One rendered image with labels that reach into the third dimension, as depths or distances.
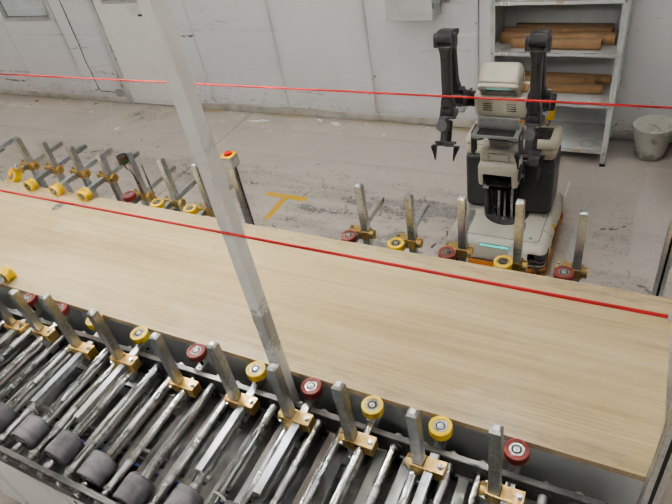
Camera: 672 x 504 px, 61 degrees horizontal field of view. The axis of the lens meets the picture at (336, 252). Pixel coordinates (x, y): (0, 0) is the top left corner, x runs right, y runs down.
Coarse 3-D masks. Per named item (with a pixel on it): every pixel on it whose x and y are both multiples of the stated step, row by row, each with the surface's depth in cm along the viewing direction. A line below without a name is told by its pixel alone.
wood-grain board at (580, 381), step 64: (0, 192) 377; (64, 192) 362; (0, 256) 317; (64, 256) 307; (128, 256) 297; (192, 256) 288; (256, 256) 279; (320, 256) 271; (384, 256) 264; (128, 320) 258; (192, 320) 251; (320, 320) 239; (384, 320) 233; (448, 320) 227; (512, 320) 222; (576, 320) 217; (640, 320) 212; (384, 384) 208; (448, 384) 204; (512, 384) 200; (576, 384) 195; (640, 384) 192; (576, 448) 178; (640, 448) 175
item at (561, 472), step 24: (0, 288) 315; (72, 312) 292; (120, 336) 284; (240, 360) 244; (336, 408) 234; (360, 408) 225; (384, 408) 217; (456, 432) 206; (480, 432) 199; (480, 456) 209; (552, 456) 190; (552, 480) 198; (576, 480) 192; (600, 480) 186; (624, 480) 181
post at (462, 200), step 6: (462, 198) 248; (462, 204) 250; (462, 210) 252; (462, 216) 254; (462, 222) 256; (462, 228) 258; (462, 234) 260; (462, 240) 263; (462, 246) 265; (462, 258) 270
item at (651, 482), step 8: (664, 432) 130; (664, 440) 130; (656, 448) 138; (664, 448) 132; (656, 456) 135; (664, 456) 133; (656, 464) 136; (664, 464) 135; (648, 472) 144; (656, 472) 138; (664, 472) 137; (648, 480) 142; (656, 480) 140; (664, 480) 139; (648, 488) 143; (656, 488) 142; (664, 488) 141; (640, 496) 151; (648, 496) 145; (656, 496) 144
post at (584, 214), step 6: (582, 210) 228; (588, 210) 228; (582, 216) 227; (588, 216) 226; (582, 222) 229; (582, 228) 231; (582, 234) 233; (576, 240) 236; (582, 240) 234; (576, 246) 238; (582, 246) 236; (576, 252) 239; (582, 252) 238; (576, 258) 241; (582, 258) 240; (576, 264) 243
